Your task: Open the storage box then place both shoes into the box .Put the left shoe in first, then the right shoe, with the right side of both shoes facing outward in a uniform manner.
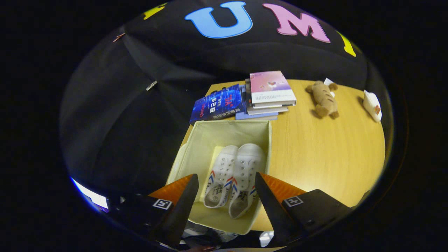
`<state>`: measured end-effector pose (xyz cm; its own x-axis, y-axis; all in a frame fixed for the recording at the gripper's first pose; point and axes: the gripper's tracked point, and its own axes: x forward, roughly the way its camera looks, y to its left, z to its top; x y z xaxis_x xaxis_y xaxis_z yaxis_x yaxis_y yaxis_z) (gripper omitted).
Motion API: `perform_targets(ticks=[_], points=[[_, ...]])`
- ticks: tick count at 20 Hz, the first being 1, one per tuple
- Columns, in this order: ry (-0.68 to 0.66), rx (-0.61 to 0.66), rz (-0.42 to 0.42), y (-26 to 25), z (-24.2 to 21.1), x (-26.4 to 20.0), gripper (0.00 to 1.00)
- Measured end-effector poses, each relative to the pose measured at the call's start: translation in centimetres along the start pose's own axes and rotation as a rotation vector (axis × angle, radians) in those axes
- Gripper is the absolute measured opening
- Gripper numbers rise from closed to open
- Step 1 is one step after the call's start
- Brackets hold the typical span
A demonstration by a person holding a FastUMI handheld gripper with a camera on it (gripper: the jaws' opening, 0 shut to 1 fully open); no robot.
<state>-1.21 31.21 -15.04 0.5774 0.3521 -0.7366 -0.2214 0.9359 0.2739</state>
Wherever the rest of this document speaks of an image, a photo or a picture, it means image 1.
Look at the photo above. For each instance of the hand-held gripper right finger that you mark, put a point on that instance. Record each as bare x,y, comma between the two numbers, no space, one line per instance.
269,206

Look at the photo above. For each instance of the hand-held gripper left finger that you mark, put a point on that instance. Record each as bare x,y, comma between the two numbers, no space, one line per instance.
183,210

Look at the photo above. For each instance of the white shoe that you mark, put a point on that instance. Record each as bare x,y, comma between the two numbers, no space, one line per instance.
248,161
222,164

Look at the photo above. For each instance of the cream fabric storage box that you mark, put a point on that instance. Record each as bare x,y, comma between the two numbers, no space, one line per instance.
206,136

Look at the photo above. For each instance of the pale blue book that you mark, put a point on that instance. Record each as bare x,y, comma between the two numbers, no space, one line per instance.
255,116

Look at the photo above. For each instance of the computer monitor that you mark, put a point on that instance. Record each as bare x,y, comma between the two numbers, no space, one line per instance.
91,196

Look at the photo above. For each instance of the black backdrop cloth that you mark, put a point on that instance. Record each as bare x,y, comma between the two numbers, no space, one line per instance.
105,122

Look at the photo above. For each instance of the brown plush toy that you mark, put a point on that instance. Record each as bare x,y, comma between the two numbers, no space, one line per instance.
323,99

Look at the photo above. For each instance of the pink book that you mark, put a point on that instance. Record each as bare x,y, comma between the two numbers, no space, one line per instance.
269,84

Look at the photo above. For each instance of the silver clip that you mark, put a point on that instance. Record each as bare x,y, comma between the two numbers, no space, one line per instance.
151,85

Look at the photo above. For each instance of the pink clip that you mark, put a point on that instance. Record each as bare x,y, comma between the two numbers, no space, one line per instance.
119,37

